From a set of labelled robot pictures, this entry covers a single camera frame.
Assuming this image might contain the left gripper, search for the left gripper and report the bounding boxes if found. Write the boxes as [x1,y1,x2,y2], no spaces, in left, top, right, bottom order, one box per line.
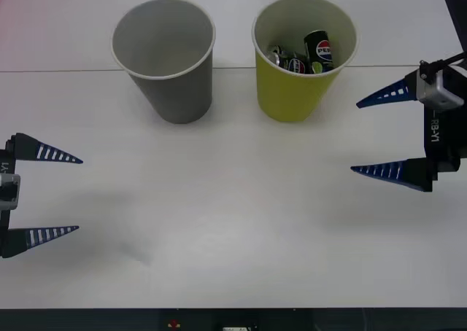
[0,132,84,260]

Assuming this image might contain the yellow-green plastic waste bin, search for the yellow-green plastic waste bin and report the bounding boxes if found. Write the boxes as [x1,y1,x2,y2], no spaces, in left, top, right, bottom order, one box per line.
[250,0,358,124]

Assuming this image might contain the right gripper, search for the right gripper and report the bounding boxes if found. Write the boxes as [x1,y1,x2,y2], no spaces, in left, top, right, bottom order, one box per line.
[350,69,467,194]

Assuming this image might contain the grey plastic waste bin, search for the grey plastic waste bin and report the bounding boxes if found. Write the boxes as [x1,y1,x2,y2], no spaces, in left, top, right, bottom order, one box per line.
[110,0,217,125]

